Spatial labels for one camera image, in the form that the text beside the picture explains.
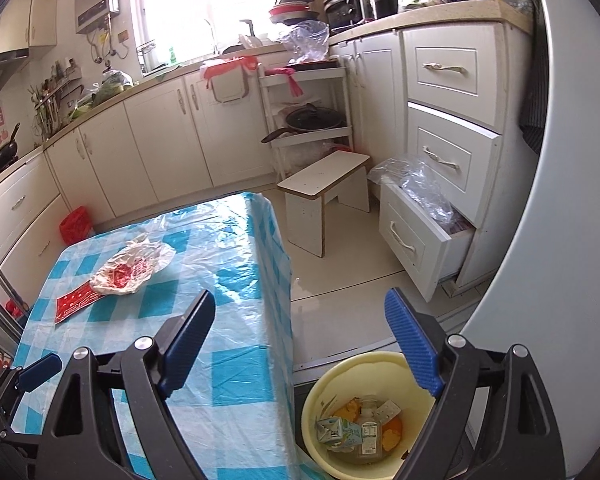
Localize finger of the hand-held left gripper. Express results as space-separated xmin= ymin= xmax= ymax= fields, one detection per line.
xmin=0 ymin=352 xmax=63 ymax=461

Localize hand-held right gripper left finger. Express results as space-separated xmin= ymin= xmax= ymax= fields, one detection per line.
xmin=35 ymin=289 xmax=217 ymax=480

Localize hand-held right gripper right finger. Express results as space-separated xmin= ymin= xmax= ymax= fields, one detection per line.
xmin=382 ymin=287 xmax=566 ymax=480

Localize yellow plastic basin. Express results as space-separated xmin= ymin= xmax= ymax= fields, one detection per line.
xmin=301 ymin=351 xmax=448 ymax=479

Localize clear plastic bottle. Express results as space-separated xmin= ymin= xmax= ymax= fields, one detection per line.
xmin=355 ymin=397 xmax=386 ymax=456

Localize green and white milk carton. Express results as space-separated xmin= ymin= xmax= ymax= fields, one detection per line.
xmin=316 ymin=405 xmax=363 ymax=448

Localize red trash bin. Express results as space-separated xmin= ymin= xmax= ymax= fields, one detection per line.
xmin=59 ymin=205 xmax=96 ymax=247

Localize red dotted packet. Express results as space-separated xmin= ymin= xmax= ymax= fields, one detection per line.
xmin=55 ymin=280 xmax=106 ymax=328

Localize blue checked tablecloth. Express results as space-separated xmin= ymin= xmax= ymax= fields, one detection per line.
xmin=10 ymin=191 xmax=306 ymax=480

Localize white cabinet drawer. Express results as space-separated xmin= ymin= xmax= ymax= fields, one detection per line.
xmin=401 ymin=22 xmax=506 ymax=131
xmin=378 ymin=180 xmax=478 ymax=302
xmin=406 ymin=101 xmax=501 ymax=226

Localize white red-printed plastic bag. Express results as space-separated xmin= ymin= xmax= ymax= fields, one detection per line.
xmin=90 ymin=234 xmax=177 ymax=296

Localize clear plastic bags bundle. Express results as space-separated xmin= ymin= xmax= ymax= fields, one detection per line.
xmin=367 ymin=155 xmax=456 ymax=233

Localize white wooden stool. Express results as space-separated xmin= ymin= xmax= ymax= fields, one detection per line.
xmin=277 ymin=150 xmax=372 ymax=259

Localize white refrigerator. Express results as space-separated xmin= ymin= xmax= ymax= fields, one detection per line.
xmin=455 ymin=0 xmax=600 ymax=478

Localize white base cabinets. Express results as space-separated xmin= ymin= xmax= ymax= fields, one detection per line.
xmin=0 ymin=35 xmax=406 ymax=281

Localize black wok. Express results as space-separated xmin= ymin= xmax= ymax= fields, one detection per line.
xmin=0 ymin=124 xmax=22 ymax=171

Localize black frying pan with lid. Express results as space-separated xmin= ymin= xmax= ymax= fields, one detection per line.
xmin=261 ymin=103 xmax=346 ymax=145

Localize white trolley rack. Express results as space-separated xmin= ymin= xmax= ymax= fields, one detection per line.
xmin=258 ymin=62 xmax=355 ymax=183

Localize hanging bin with red bag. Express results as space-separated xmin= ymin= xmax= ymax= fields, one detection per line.
xmin=201 ymin=56 xmax=261 ymax=107

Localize plastic bag of vegetables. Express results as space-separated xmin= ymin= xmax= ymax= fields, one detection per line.
xmin=90 ymin=67 xmax=133 ymax=106

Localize red hanging cloth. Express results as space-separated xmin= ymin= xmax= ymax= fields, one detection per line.
xmin=265 ymin=66 xmax=303 ymax=98

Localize dark tray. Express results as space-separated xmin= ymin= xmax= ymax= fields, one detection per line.
xmin=289 ymin=59 xmax=341 ymax=72

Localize chrome kitchen faucet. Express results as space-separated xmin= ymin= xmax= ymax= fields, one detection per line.
xmin=202 ymin=17 xmax=221 ymax=56

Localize clear crumpled plastic bag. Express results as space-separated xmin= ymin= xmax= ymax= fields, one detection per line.
xmin=282 ymin=20 xmax=331 ymax=63

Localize black toaster oven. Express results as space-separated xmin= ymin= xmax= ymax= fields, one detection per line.
xmin=322 ymin=0 xmax=361 ymax=33

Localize bright kitchen window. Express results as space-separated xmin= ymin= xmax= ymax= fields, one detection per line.
xmin=132 ymin=0 xmax=281 ymax=68

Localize stack of pots and bowls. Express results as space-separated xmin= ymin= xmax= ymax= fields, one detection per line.
xmin=269 ymin=0 xmax=318 ymax=28

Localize wall utensil rail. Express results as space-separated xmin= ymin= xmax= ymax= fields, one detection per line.
xmin=27 ymin=60 xmax=83 ymax=141

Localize wire sink rack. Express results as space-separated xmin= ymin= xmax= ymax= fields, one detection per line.
xmin=136 ymin=42 xmax=158 ymax=73

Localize water heater hoses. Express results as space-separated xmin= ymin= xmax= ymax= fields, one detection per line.
xmin=87 ymin=27 xmax=131 ymax=63

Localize white wall cabinets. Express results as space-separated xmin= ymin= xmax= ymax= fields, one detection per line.
xmin=0 ymin=0 xmax=58 ymax=61

